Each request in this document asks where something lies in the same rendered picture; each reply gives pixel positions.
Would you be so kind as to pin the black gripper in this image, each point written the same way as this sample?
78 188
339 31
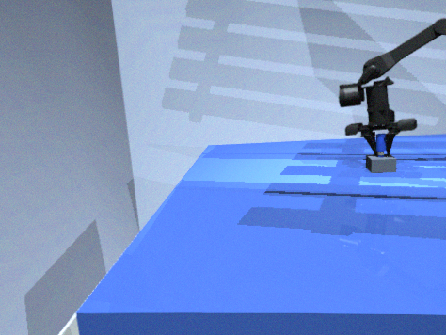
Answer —
379 119

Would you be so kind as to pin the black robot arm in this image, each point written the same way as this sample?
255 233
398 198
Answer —
353 94

